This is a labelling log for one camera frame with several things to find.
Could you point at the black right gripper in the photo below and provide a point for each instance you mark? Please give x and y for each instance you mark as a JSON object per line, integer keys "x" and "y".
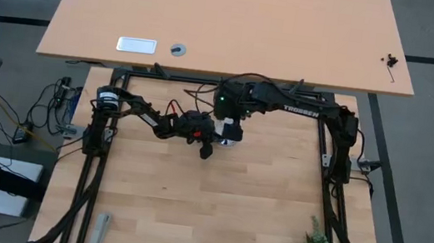
{"x": 232, "y": 98}

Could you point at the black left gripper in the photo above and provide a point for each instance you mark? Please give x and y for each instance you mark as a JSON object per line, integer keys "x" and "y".
{"x": 195, "y": 126}

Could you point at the chrome lamp socket base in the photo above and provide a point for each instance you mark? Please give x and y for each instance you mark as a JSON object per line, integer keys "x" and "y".
{"x": 228, "y": 143}

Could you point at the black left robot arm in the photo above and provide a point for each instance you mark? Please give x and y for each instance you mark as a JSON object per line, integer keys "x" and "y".
{"x": 93, "y": 139}

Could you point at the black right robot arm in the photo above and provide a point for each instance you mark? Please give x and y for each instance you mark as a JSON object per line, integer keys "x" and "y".
{"x": 335, "y": 116}

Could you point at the black clamp lever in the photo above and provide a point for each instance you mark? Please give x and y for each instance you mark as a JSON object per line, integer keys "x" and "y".
{"x": 298, "y": 84}
{"x": 160, "y": 70}

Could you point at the beige wooden desk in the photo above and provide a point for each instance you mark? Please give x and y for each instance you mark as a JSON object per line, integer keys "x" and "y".
{"x": 230, "y": 22}

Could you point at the silver rectangular desk plate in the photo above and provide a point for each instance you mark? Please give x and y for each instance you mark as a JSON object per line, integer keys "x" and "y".
{"x": 136, "y": 45}

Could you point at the dark screws and hex key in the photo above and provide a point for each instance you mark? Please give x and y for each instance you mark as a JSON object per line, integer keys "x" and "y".
{"x": 391, "y": 60}

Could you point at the black power adapter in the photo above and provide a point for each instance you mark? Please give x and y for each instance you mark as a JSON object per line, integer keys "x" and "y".
{"x": 21, "y": 134}

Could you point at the white box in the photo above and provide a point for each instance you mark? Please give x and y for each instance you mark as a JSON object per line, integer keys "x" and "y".
{"x": 0, "y": 202}

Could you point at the black aluminium table frame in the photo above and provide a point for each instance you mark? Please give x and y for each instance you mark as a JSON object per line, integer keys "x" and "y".
{"x": 180, "y": 78}

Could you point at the grey metal bracket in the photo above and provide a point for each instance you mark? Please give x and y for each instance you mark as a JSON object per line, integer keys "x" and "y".
{"x": 68, "y": 131}
{"x": 369, "y": 163}

